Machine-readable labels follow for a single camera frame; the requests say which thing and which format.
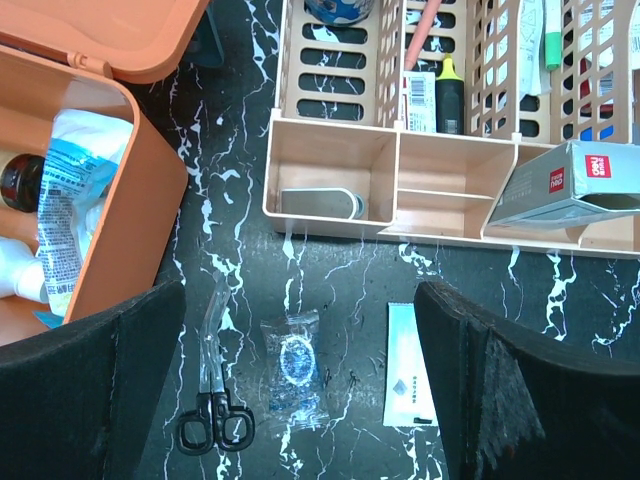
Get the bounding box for peach desk file organizer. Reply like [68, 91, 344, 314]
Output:
[262, 1, 639, 257]

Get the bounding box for black handled scissors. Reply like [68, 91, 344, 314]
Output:
[176, 273, 255, 456]

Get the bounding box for brown bottle orange cap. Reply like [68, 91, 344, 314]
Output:
[1, 150, 45, 213]

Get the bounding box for grey deli box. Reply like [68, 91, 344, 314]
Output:
[488, 140, 639, 230]

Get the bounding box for black yellow highlighter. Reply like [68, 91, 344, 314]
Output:
[435, 53, 464, 135]

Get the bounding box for blue round tin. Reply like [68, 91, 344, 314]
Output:
[304, 0, 376, 26]

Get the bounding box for silver tape dispenser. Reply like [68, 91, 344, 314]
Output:
[280, 187, 366, 219]

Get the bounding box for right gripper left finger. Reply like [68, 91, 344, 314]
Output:
[1, 281, 186, 479]

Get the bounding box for pink pen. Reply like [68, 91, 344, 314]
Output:
[404, 0, 441, 71]

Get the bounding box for white blue sachet packet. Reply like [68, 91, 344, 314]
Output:
[383, 303, 438, 427]

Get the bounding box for green white marker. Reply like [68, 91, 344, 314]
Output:
[543, 0, 563, 71]

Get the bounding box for barcode label box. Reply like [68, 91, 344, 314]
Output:
[401, 71, 436, 133]

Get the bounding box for orange medicine box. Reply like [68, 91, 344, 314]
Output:
[1, 1, 207, 344]

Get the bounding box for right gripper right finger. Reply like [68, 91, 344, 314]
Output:
[413, 281, 639, 479]

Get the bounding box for white gauze pad pack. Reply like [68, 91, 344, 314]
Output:
[40, 109, 133, 260]

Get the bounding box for white medicine bottle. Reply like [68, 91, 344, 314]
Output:
[1, 237, 48, 304]

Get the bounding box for light blue long packet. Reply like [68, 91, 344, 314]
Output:
[37, 139, 123, 327]

